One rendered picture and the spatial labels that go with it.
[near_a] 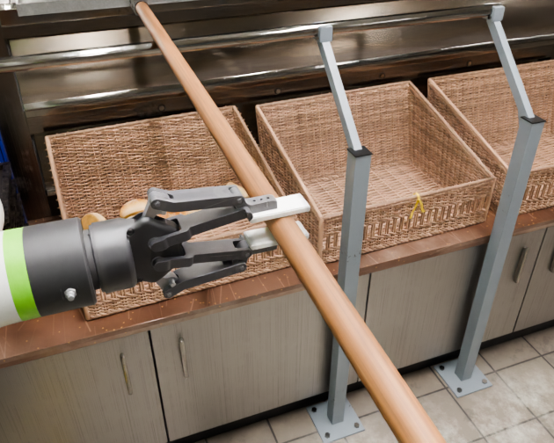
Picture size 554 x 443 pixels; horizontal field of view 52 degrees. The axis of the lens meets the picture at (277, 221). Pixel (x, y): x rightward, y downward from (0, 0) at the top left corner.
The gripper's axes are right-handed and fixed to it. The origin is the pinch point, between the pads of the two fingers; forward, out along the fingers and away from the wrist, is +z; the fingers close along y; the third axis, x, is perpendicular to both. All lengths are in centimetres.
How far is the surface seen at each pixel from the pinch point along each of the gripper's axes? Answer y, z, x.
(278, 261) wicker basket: 57, 23, -60
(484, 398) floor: 117, 88, -40
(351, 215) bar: 38, 36, -48
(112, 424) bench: 93, -26, -53
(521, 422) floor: 117, 93, -28
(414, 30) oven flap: 16, 87, -108
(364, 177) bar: 28, 39, -48
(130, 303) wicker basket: 58, -16, -58
